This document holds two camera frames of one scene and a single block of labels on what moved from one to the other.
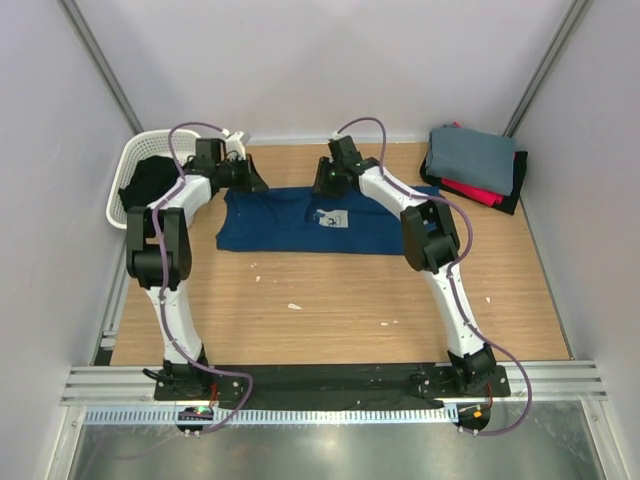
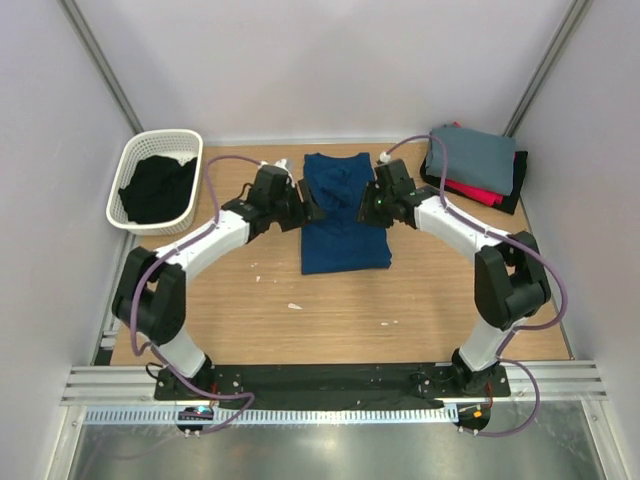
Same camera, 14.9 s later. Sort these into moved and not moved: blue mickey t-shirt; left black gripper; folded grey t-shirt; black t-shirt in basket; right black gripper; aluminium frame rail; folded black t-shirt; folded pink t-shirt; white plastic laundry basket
Moved: blue mickey t-shirt; right black gripper; left black gripper
Not moved: folded grey t-shirt; folded pink t-shirt; aluminium frame rail; white plastic laundry basket; black t-shirt in basket; folded black t-shirt
